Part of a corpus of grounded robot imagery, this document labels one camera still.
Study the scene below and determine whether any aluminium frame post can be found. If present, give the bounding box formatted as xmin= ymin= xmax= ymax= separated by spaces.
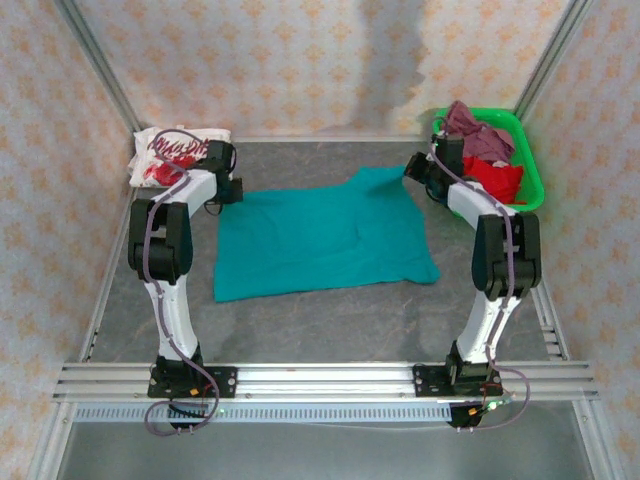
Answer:
xmin=514 ymin=0 xmax=596 ymax=121
xmin=53 ymin=0 xmax=146 ymax=135

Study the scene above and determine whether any aluminium table edge rail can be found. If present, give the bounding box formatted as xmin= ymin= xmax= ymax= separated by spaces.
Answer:
xmin=232 ymin=133 xmax=436 ymax=144

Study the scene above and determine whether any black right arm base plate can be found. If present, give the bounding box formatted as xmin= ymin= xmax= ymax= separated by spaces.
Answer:
xmin=412 ymin=363 xmax=504 ymax=400

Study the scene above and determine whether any white t-shirt with red print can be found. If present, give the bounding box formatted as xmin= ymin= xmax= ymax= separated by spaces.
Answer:
xmin=127 ymin=127 xmax=232 ymax=189

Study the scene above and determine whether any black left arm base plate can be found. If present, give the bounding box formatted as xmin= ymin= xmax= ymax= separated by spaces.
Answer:
xmin=147 ymin=366 xmax=237 ymax=400

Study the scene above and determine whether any grey slotted cable duct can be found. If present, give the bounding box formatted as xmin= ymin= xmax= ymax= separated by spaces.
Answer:
xmin=74 ymin=403 xmax=454 ymax=424

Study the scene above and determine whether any wide aluminium mounting rail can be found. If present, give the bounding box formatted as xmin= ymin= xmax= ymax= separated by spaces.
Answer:
xmin=52 ymin=362 xmax=600 ymax=401

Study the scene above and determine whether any green plastic basket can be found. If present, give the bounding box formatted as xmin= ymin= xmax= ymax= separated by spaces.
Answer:
xmin=432 ymin=107 xmax=546 ymax=219

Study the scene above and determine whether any mauve t-shirt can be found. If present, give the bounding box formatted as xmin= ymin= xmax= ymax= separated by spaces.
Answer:
xmin=442 ymin=99 xmax=516 ymax=166

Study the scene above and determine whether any teal t-shirt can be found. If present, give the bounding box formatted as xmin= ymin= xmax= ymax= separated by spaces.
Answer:
xmin=213 ymin=164 xmax=441 ymax=304

